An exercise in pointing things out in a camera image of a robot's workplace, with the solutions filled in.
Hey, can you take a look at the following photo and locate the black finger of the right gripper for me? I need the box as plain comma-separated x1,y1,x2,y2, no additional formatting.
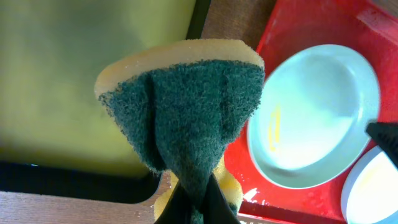
366,122,398,167

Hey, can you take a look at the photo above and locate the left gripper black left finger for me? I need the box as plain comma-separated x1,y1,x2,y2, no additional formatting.
154,183,193,224

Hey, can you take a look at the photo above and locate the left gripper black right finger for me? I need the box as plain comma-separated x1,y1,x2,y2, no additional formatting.
201,174,240,224

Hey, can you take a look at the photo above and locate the light blue plate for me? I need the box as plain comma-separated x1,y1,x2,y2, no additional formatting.
341,146,397,224

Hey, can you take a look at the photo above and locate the mint green plate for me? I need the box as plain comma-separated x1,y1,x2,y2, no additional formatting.
247,44,381,189

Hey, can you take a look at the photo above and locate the green yellow sponge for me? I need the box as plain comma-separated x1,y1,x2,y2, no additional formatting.
94,39,265,223

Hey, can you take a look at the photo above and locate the red plastic tray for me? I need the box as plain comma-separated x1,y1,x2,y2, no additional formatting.
224,0,397,223

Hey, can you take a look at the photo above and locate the black tray with soapy water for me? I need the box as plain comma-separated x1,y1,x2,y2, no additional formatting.
1,1,210,204

